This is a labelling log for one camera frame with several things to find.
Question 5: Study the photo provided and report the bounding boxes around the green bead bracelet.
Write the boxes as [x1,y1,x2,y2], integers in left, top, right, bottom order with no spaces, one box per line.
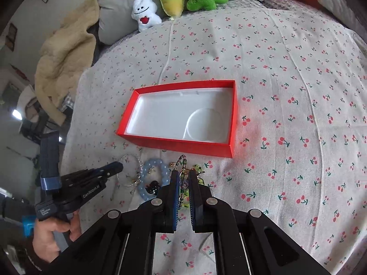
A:
[183,163,207,208]

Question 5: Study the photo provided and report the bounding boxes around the blue bead bracelet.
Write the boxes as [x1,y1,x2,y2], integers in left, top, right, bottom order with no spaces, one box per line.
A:
[137,158,171,203]

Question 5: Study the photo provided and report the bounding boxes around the red jewelry box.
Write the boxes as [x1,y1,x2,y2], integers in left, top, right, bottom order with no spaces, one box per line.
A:
[116,80,238,158]

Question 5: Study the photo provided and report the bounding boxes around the left hand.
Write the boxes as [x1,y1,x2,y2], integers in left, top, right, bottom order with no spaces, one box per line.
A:
[32,210,81,263]

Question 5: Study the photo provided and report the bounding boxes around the beige quilted blanket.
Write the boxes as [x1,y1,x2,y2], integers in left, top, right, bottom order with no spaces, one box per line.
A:
[35,0,100,125]

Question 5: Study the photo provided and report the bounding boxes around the white bunny plush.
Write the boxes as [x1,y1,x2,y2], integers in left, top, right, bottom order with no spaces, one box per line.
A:
[131,0,162,32]

